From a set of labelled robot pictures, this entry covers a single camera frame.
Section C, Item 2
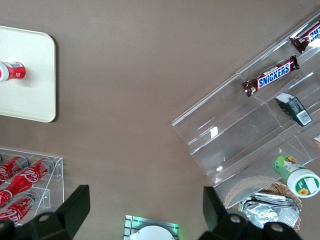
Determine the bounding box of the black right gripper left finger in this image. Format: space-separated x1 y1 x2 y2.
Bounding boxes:
0 184 91 240

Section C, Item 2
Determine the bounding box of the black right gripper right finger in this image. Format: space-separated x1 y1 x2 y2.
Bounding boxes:
199 186 300 240

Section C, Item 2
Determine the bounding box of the wicker basket with foil packs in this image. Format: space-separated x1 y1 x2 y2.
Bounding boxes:
223 174 305 232

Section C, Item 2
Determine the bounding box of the cream plastic tray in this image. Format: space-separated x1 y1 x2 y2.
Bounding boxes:
0 25 56 123

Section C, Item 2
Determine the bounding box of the silver foil pack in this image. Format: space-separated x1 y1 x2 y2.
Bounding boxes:
251 192 302 213
238 199 301 230

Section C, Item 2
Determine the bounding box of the clear acrylic bottle rack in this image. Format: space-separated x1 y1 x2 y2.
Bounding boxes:
0 147 65 221

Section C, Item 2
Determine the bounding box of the red cola bottle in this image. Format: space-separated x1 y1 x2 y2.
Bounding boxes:
0 155 29 187
0 191 41 226
0 157 55 208

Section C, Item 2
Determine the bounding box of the green bottle with white cap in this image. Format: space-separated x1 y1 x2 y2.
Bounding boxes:
272 154 320 198

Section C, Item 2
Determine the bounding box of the clear acrylic stepped display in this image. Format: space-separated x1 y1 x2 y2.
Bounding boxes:
171 9 320 208

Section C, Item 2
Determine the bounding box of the small black carton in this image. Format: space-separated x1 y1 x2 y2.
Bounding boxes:
274 92 313 127

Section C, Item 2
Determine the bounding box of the red and white cup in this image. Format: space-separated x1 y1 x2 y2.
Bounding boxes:
0 60 27 83

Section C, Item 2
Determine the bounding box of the brown Snickers bar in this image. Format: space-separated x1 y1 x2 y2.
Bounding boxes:
289 21 320 55
241 55 300 98

